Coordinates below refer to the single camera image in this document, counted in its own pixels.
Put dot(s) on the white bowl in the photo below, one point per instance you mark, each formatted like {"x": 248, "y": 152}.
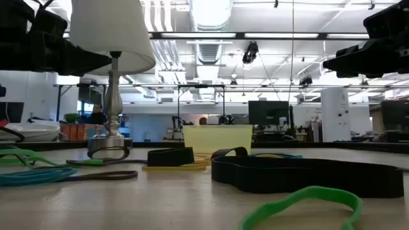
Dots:
{"x": 35, "y": 132}

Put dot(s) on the large dark screen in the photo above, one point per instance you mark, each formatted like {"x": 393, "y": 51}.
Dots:
{"x": 396, "y": 118}

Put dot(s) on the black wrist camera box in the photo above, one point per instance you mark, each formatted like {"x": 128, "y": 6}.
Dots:
{"x": 386, "y": 19}
{"x": 49, "y": 22}

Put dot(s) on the bright green rubber band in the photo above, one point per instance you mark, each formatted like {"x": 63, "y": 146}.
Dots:
{"x": 16, "y": 152}
{"x": 319, "y": 190}

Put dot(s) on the black overhead light bar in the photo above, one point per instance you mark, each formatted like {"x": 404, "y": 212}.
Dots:
{"x": 239, "y": 35}

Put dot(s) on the black hanging camera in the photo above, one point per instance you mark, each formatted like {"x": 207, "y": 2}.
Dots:
{"x": 305, "y": 80}
{"x": 250, "y": 52}

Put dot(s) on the row of orange boxes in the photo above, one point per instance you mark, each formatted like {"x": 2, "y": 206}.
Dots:
{"x": 76, "y": 131}

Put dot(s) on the large wide black rubber band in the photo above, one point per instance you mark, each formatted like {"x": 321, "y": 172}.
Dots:
{"x": 306, "y": 180}

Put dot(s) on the black metal stand frame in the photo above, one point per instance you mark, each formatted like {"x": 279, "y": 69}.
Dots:
{"x": 201, "y": 86}

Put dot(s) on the white pillar cabinet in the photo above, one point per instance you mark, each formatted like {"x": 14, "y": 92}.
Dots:
{"x": 335, "y": 111}

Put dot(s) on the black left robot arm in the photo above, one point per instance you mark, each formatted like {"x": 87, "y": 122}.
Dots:
{"x": 12, "y": 16}

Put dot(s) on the small wide black rubber band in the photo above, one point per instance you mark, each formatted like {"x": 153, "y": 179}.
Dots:
{"x": 228, "y": 149}
{"x": 171, "y": 157}

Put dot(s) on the red strip object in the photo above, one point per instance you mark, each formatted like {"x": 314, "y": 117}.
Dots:
{"x": 3, "y": 123}

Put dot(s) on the black aluminium table frame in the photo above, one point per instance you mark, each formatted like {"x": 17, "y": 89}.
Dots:
{"x": 319, "y": 145}

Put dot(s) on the teal rubber band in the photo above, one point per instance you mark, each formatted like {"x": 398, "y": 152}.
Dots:
{"x": 287, "y": 155}
{"x": 32, "y": 177}

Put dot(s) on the yellow translucent plastic bin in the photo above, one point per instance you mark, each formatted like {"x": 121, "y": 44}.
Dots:
{"x": 217, "y": 137}

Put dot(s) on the silver ventilation duct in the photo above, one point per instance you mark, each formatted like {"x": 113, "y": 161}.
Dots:
{"x": 211, "y": 12}

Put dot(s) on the white shade silver table lamp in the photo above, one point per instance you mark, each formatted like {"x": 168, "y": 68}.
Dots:
{"x": 112, "y": 32}

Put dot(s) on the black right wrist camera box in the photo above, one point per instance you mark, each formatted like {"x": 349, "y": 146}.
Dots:
{"x": 386, "y": 19}

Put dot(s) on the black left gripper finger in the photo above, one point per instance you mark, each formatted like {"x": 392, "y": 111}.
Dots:
{"x": 83, "y": 60}

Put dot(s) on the small potted green plant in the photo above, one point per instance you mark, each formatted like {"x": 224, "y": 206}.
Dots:
{"x": 72, "y": 118}

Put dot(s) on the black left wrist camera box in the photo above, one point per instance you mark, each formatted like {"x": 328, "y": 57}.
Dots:
{"x": 49, "y": 22}

